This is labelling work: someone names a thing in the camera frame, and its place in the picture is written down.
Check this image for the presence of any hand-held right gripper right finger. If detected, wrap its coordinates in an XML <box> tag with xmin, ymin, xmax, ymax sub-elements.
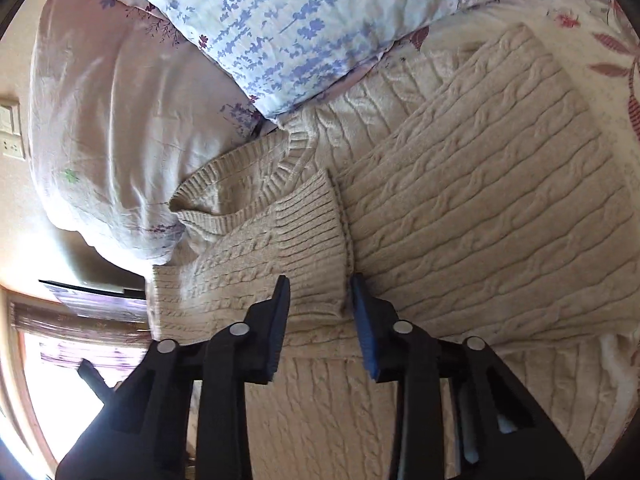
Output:
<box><xmin>349</xmin><ymin>273</ymin><xmax>585</xmax><ymax>480</ymax></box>

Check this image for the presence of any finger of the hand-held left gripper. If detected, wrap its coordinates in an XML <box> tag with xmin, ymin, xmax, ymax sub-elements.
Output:
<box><xmin>77</xmin><ymin>359</ymin><xmax>121</xmax><ymax>403</ymax></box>

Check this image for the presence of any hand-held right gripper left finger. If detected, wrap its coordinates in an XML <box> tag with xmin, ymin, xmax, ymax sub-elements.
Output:
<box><xmin>55</xmin><ymin>275</ymin><xmax>292</xmax><ymax>480</ymax></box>

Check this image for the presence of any cream cable-knit sweater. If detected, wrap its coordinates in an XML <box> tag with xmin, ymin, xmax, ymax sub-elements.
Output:
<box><xmin>145</xmin><ymin>22</ymin><xmax>633</xmax><ymax>480</ymax></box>

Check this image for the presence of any purple patterned curtain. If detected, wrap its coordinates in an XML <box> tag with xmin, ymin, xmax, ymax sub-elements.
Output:
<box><xmin>12</xmin><ymin>285</ymin><xmax>150</xmax><ymax>376</ymax></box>

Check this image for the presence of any pink floral pillow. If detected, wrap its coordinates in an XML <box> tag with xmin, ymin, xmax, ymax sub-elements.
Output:
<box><xmin>27</xmin><ymin>0</ymin><xmax>266</xmax><ymax>266</ymax></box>

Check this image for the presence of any white pillow with blue flowers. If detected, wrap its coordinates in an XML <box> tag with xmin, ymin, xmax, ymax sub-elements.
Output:
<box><xmin>115</xmin><ymin>0</ymin><xmax>596</xmax><ymax>123</ymax></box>

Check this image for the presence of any floral quilt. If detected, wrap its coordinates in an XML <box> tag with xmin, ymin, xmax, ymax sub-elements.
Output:
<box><xmin>390</xmin><ymin>0</ymin><xmax>640</xmax><ymax>361</ymax></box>

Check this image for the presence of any wooden window frame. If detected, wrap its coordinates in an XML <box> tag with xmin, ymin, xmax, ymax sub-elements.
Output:
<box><xmin>0</xmin><ymin>285</ymin><xmax>57</xmax><ymax>471</ymax></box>

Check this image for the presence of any white wall socket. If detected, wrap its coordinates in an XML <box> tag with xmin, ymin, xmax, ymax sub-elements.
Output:
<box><xmin>0</xmin><ymin>132</ymin><xmax>25</xmax><ymax>162</ymax></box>

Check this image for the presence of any white wall switch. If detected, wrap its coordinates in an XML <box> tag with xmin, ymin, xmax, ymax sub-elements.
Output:
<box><xmin>0</xmin><ymin>102</ymin><xmax>21</xmax><ymax>134</ymax></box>

